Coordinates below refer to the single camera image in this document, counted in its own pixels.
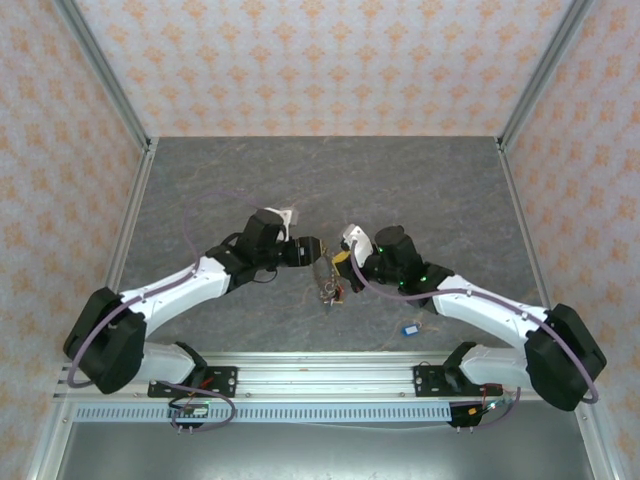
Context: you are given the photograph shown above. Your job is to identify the aluminium base frame rail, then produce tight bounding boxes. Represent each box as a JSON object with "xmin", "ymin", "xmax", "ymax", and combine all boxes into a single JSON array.
[{"xmin": 52, "ymin": 349, "xmax": 536, "ymax": 402}]

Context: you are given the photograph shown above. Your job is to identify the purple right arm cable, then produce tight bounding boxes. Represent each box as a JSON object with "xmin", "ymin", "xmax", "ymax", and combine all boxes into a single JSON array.
[{"xmin": 349, "ymin": 239, "xmax": 600, "ymax": 432}]

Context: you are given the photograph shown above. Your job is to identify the aluminium table side rail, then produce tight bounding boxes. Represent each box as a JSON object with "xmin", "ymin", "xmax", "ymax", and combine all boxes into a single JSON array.
[
  {"xmin": 102, "ymin": 137, "xmax": 160, "ymax": 301},
  {"xmin": 496, "ymin": 138, "xmax": 556, "ymax": 314}
]

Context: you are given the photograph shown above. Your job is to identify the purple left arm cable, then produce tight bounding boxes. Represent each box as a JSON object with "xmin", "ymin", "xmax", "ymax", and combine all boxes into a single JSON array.
[{"xmin": 66, "ymin": 192, "xmax": 271, "ymax": 434}]

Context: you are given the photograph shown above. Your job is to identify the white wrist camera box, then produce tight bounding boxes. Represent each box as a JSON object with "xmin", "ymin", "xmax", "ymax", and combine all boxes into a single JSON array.
[
  {"xmin": 263, "ymin": 204, "xmax": 302, "ymax": 227},
  {"xmin": 340, "ymin": 223, "xmax": 374, "ymax": 267}
]

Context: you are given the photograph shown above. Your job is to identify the aluminium frame leg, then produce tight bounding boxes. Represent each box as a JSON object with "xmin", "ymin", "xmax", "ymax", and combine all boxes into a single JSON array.
[
  {"xmin": 572, "ymin": 404, "xmax": 621, "ymax": 480},
  {"xmin": 27, "ymin": 399, "xmax": 76, "ymax": 480}
]

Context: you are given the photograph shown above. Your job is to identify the grey metal sheet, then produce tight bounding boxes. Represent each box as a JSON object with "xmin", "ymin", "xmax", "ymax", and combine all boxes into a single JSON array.
[{"xmin": 54, "ymin": 421, "xmax": 596, "ymax": 480}]

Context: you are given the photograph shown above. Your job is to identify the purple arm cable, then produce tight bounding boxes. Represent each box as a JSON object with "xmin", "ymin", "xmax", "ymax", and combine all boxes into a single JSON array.
[
  {"xmin": 66, "ymin": 192, "xmax": 271, "ymax": 434},
  {"xmin": 349, "ymin": 239, "xmax": 600, "ymax": 432}
]

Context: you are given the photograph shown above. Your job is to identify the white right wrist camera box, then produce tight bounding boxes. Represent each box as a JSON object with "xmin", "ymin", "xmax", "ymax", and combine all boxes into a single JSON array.
[{"xmin": 340, "ymin": 223, "xmax": 374, "ymax": 267}]

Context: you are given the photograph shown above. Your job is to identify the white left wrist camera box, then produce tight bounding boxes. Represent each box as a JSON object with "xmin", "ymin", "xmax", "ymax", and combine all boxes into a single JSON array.
[{"xmin": 263, "ymin": 204, "xmax": 302, "ymax": 227}]

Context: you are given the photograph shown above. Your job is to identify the brown key ring with tags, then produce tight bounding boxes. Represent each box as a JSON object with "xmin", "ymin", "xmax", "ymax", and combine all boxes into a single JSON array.
[{"xmin": 310, "ymin": 243, "xmax": 347, "ymax": 307}]

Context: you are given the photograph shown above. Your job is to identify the aluminium corner post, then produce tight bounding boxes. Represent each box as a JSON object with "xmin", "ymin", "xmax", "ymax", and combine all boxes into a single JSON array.
[
  {"xmin": 52, "ymin": 0, "xmax": 153, "ymax": 154},
  {"xmin": 497, "ymin": 0, "xmax": 597, "ymax": 154}
]

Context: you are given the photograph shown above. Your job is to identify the slotted grey cable duct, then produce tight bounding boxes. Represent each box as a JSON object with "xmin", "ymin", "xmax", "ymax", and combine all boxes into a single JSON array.
[{"xmin": 74, "ymin": 403, "xmax": 454, "ymax": 423}]

